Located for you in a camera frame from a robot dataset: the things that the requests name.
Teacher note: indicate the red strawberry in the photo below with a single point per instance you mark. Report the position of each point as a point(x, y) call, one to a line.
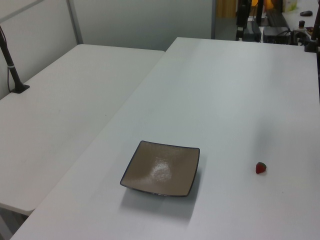
point(260, 168)

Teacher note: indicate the brown square ceramic plate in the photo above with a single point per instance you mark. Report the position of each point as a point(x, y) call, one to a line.
point(160, 170)

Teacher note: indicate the black electronics box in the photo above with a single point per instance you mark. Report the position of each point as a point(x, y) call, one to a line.
point(276, 35)

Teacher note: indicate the green white carton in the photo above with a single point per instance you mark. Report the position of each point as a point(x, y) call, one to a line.
point(290, 5)

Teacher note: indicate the black computer mouse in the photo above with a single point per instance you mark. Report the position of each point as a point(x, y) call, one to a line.
point(306, 13)

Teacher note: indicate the grey metal partition post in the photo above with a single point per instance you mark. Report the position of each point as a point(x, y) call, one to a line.
point(213, 20)

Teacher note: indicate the black camera pole with tape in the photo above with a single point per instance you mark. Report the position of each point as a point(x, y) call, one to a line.
point(11, 72)

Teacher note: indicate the black camera pole with clamp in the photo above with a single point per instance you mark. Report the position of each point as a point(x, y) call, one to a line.
point(315, 32)

